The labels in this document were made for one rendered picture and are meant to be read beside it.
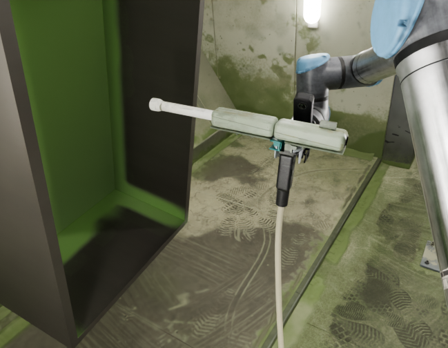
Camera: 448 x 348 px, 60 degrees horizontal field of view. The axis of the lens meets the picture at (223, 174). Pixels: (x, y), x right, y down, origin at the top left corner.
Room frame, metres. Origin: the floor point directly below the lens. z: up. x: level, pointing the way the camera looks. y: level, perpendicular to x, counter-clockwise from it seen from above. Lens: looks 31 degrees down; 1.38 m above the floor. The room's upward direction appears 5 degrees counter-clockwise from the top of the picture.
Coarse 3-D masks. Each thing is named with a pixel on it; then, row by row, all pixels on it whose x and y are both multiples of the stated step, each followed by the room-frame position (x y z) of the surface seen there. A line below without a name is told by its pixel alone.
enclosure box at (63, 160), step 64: (0, 0) 0.60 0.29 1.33; (64, 0) 1.16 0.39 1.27; (128, 0) 1.24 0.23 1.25; (192, 0) 1.14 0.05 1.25; (0, 64) 0.60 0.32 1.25; (64, 64) 1.16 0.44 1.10; (128, 64) 1.27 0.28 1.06; (192, 64) 1.15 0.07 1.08; (0, 128) 0.64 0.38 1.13; (64, 128) 1.15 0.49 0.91; (128, 128) 1.30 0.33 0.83; (192, 128) 1.14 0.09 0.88; (0, 192) 0.68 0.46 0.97; (64, 192) 1.14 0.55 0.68; (128, 192) 1.34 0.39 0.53; (0, 256) 0.75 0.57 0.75; (64, 256) 1.00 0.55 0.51; (128, 256) 1.02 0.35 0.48; (64, 320) 0.67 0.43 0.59
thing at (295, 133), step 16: (176, 112) 0.91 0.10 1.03; (192, 112) 0.89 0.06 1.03; (208, 112) 0.87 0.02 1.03; (224, 112) 0.85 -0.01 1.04; (240, 112) 0.85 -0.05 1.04; (224, 128) 0.84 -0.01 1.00; (240, 128) 0.82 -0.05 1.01; (256, 128) 0.80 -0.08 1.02; (272, 128) 0.79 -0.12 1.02; (288, 128) 0.77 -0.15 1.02; (304, 128) 0.76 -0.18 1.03; (320, 128) 0.75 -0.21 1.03; (336, 128) 0.76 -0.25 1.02; (288, 144) 0.77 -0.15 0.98; (304, 144) 0.76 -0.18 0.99; (320, 144) 0.74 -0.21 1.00; (336, 144) 0.72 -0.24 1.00; (288, 160) 0.77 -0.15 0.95; (288, 176) 0.76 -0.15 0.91; (288, 192) 0.77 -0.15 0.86
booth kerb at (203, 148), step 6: (216, 132) 2.64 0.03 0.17; (222, 132) 2.70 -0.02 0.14; (228, 132) 2.76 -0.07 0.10; (210, 138) 2.56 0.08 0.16; (216, 138) 2.63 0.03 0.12; (222, 138) 2.69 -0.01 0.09; (198, 144) 2.45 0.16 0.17; (204, 144) 2.50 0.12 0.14; (210, 144) 2.56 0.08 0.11; (216, 144) 2.62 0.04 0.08; (198, 150) 2.44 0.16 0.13; (204, 150) 2.50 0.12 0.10; (210, 150) 2.55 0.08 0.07; (198, 156) 2.44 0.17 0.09; (0, 306) 1.22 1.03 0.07
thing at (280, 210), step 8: (280, 208) 0.77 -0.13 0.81; (280, 216) 0.77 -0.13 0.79; (280, 224) 0.77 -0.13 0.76; (280, 232) 0.76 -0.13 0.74; (280, 240) 0.76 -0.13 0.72; (280, 248) 0.76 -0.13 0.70; (280, 256) 0.75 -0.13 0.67; (280, 264) 0.74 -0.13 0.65; (280, 272) 0.74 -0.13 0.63; (280, 280) 0.73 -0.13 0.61; (280, 288) 0.72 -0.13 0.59; (280, 296) 0.71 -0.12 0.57; (280, 304) 0.70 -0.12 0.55; (280, 312) 0.70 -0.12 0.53; (280, 320) 0.69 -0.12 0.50; (280, 328) 0.68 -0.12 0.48; (280, 336) 0.67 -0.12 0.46; (280, 344) 0.66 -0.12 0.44
